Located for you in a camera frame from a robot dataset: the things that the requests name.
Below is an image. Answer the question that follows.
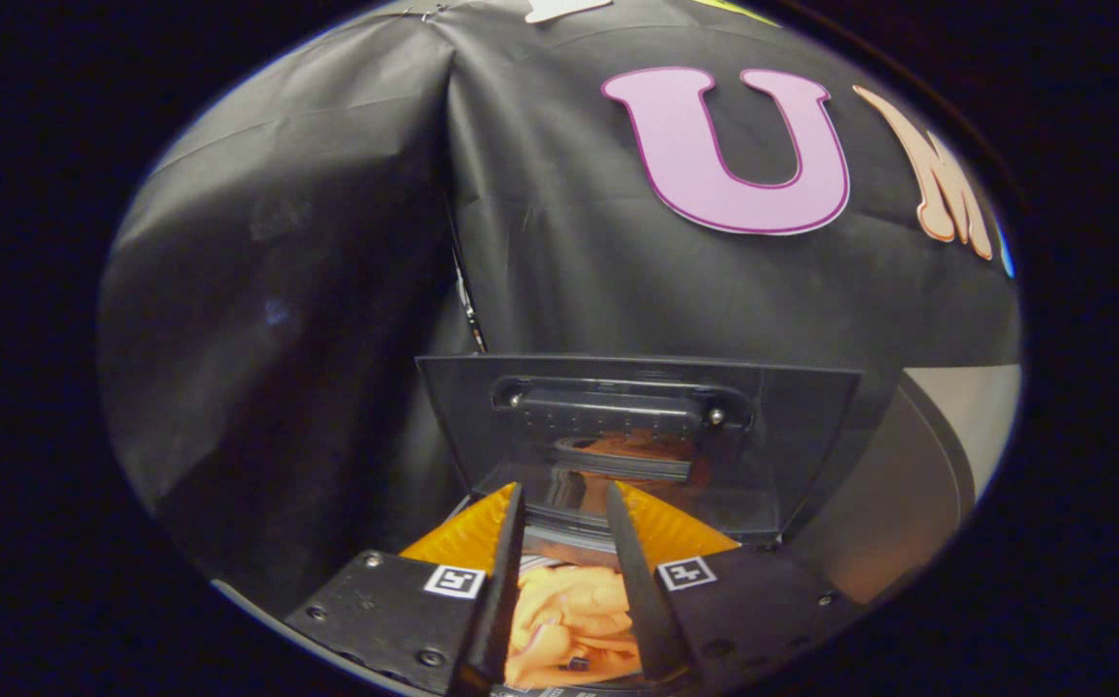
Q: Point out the orange shirt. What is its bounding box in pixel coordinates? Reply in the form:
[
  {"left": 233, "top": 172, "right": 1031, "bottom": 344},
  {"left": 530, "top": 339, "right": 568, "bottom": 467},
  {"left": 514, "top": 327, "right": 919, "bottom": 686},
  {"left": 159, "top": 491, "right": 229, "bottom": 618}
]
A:
[{"left": 504, "top": 564, "right": 643, "bottom": 690}]

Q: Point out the white cabinet with dark frame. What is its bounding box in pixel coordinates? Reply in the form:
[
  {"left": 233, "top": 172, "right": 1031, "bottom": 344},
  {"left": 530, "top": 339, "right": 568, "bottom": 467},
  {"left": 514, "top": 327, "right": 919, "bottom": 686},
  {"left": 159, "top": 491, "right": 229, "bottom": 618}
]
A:
[{"left": 782, "top": 363, "right": 1023, "bottom": 606}]

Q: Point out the black backdrop cloth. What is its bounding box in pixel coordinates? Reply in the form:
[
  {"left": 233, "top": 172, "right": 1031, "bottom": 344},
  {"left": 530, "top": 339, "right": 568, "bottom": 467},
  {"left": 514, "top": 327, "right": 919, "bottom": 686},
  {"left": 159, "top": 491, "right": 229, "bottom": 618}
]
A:
[{"left": 95, "top": 0, "right": 1023, "bottom": 621}]

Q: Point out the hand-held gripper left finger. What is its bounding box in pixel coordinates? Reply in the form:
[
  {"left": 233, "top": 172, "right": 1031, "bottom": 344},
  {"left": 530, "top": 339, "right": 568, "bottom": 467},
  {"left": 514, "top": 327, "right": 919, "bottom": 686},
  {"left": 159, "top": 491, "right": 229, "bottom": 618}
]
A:
[{"left": 284, "top": 481, "right": 528, "bottom": 696}]

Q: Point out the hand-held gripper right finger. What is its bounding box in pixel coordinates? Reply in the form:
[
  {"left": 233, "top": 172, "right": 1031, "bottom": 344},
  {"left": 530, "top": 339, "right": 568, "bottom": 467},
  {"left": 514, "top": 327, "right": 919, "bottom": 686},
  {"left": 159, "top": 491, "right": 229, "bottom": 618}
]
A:
[{"left": 606, "top": 481, "right": 865, "bottom": 683}]

